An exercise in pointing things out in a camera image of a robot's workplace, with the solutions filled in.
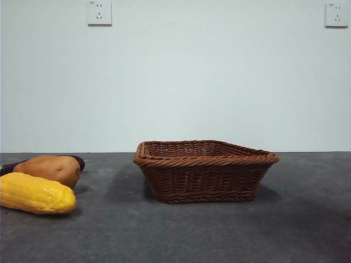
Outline brown potato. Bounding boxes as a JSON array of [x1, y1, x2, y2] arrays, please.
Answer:
[[13, 155, 82, 189]]

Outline brown wicker basket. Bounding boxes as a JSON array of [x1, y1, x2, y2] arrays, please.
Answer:
[[133, 139, 280, 205]]

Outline yellow corn cob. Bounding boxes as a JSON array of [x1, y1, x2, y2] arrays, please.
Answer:
[[0, 171, 77, 215]]

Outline dark purple eggplant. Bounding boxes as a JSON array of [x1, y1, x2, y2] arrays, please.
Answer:
[[0, 155, 86, 176]]

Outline white wall socket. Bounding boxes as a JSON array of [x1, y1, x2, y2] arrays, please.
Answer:
[[87, 0, 112, 27], [325, 3, 349, 28]]

